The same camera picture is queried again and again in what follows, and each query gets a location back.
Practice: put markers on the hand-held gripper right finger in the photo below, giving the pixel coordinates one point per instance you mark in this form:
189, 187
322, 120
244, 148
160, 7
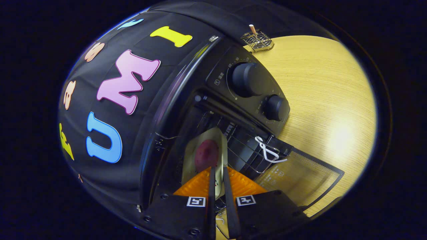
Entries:
230, 206

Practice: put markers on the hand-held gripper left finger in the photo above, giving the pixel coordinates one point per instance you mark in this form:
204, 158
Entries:
211, 206

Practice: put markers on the pink round food slice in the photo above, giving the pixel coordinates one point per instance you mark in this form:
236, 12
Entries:
206, 155

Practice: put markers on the cream food tray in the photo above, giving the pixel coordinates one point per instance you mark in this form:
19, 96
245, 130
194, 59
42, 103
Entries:
208, 136

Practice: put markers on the black toaster oven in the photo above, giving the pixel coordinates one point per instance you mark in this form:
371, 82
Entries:
247, 80

